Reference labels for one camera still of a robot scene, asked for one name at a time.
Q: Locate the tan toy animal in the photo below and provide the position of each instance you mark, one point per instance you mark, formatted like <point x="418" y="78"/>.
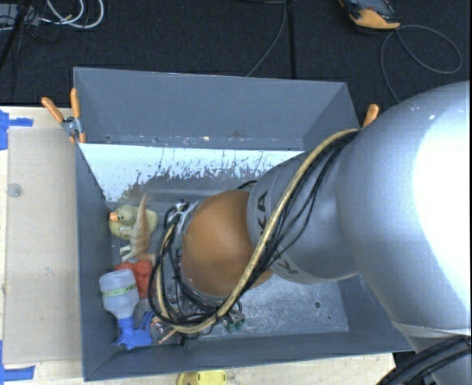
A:
<point x="139" y="237"/>

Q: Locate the grey metal bin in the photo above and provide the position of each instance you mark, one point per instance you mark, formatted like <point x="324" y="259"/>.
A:
<point x="203" y="106"/>

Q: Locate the red-orange toy figure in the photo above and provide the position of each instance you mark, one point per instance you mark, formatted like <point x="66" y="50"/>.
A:
<point x="143" y="273"/>

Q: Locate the pale wood flat board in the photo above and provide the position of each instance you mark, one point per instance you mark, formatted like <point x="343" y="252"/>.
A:
<point x="39" y="235"/>

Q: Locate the black cylinder on white bracket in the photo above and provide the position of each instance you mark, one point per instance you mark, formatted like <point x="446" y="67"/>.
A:
<point x="183" y="211"/>

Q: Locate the clear spray bottle blue nozzle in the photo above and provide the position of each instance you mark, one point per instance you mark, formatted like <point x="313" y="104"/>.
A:
<point x="117" y="291"/>

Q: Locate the yellow rubber duck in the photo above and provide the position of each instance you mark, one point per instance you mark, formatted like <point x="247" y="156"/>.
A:
<point x="121" y="225"/>

